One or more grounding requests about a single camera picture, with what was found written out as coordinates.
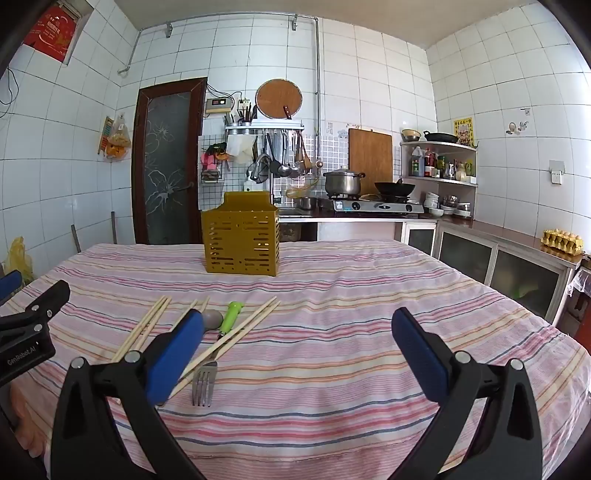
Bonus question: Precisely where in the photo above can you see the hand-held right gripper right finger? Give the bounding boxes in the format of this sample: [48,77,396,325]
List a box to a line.
[392,307,543,480]

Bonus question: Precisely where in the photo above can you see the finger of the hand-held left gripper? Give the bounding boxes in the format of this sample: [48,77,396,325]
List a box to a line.
[0,280,71,331]
[0,270,24,306]

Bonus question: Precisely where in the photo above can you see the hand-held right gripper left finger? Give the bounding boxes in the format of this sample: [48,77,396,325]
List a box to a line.
[50,309,206,480]

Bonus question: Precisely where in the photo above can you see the green plastic cup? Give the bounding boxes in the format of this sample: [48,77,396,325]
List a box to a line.
[192,301,245,408]

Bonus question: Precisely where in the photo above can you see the yellow plastic utensil holder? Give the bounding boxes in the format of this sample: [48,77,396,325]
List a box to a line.
[201,191,281,278]

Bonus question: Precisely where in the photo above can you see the row of hanging kitchen utensils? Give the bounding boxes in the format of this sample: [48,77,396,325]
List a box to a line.
[264,131,315,179]

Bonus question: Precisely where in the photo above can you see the yellow plastic bag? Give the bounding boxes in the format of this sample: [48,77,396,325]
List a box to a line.
[4,236,36,283]

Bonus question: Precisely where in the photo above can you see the pink striped tablecloth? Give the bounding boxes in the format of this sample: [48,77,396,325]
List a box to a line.
[9,240,591,480]

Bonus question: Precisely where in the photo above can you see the kitchen cabinet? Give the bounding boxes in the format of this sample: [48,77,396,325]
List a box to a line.
[399,217,585,325]

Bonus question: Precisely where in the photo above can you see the stack of dishes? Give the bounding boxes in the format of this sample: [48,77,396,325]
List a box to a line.
[424,191,474,218]

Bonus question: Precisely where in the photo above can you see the gas stove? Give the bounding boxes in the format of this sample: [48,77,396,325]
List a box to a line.
[329,194,425,216]

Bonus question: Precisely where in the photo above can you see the black wok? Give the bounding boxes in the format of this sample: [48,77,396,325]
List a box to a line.
[374,181,417,197]

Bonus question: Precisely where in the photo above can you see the white corner shelf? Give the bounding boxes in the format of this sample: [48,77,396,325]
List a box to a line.
[399,138,479,219]

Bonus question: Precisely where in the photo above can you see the orange mesh bag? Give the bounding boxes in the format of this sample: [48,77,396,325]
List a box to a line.
[105,115,133,160]

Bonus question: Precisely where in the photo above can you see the yellow egg carton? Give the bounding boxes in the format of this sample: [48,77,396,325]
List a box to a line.
[540,228,585,256]

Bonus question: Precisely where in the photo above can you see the dark wooden glass door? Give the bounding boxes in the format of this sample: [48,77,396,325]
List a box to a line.
[131,78,208,245]

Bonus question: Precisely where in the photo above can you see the steel pot with lid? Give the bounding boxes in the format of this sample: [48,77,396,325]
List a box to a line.
[322,167,366,197]

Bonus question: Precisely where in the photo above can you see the row of condiment bottles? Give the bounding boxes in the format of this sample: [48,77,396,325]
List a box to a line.
[410,145,476,182]

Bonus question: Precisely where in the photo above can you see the rectangular wooden cutting board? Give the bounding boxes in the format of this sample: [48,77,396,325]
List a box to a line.
[348,128,394,184]

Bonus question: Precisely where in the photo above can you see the round wooden cutting board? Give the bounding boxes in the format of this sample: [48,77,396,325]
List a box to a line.
[255,79,304,120]

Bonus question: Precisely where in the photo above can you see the colourful wall hanging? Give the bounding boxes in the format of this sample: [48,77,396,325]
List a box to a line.
[97,116,115,155]

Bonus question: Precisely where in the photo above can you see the wire basket with sponges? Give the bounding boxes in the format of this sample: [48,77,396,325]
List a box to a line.
[199,143,232,185]

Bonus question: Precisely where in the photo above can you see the yellow wall poster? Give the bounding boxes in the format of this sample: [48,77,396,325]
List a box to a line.
[453,117,474,148]

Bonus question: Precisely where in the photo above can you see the wall mounted utensil rack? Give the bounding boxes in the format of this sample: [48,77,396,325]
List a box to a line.
[224,119,306,139]

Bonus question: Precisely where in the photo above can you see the red wall calendar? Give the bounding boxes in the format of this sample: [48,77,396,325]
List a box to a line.
[23,4,77,64]

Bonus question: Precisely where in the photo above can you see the metal wall pipe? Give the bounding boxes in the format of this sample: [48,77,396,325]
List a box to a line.
[315,17,322,139]

